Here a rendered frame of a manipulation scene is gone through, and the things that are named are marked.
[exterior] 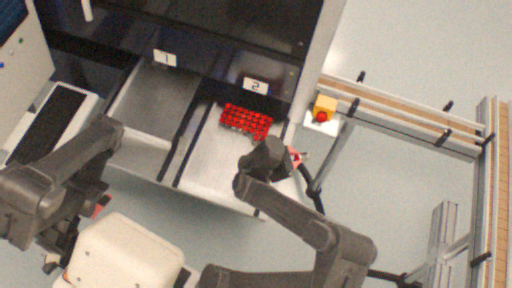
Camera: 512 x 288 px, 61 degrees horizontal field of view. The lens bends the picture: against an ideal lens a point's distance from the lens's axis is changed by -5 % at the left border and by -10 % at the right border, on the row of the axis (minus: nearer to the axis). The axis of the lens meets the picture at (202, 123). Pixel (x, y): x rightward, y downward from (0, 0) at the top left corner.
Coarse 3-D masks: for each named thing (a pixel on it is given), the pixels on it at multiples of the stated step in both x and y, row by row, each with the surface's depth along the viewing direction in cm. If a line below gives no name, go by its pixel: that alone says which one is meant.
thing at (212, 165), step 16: (208, 128) 168; (272, 128) 169; (208, 144) 164; (224, 144) 164; (240, 144) 165; (192, 160) 161; (208, 160) 161; (224, 160) 161; (192, 176) 157; (208, 176) 158; (224, 176) 158; (208, 192) 154; (224, 192) 155
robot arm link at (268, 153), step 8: (272, 136) 109; (264, 144) 107; (272, 144) 107; (280, 144) 109; (256, 152) 109; (264, 152) 107; (272, 152) 106; (280, 152) 107; (256, 160) 109; (264, 160) 106; (272, 160) 106; (280, 160) 106; (256, 168) 108; (264, 168) 108; (272, 168) 108; (240, 176) 108; (256, 176) 111; (264, 176) 110; (232, 184) 109; (240, 184) 107
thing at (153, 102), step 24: (144, 72) 181; (168, 72) 181; (192, 72) 181; (120, 96) 173; (144, 96) 175; (168, 96) 175; (192, 96) 175; (120, 120) 169; (144, 120) 169; (168, 120) 169; (168, 144) 162
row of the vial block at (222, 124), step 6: (222, 120) 164; (228, 120) 164; (222, 126) 166; (228, 126) 165; (234, 126) 163; (240, 126) 163; (246, 126) 163; (234, 132) 167; (240, 132) 165; (246, 132) 164; (252, 132) 162; (258, 132) 162; (264, 132) 162
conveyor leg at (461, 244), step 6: (468, 234) 160; (462, 240) 163; (468, 240) 159; (450, 246) 172; (456, 246) 167; (462, 246) 164; (444, 252) 176; (450, 252) 172; (456, 252) 169; (444, 258) 176; (450, 258) 174; (414, 270) 201; (420, 270) 195; (408, 276) 206; (414, 276) 201; (420, 276) 198; (408, 282) 208
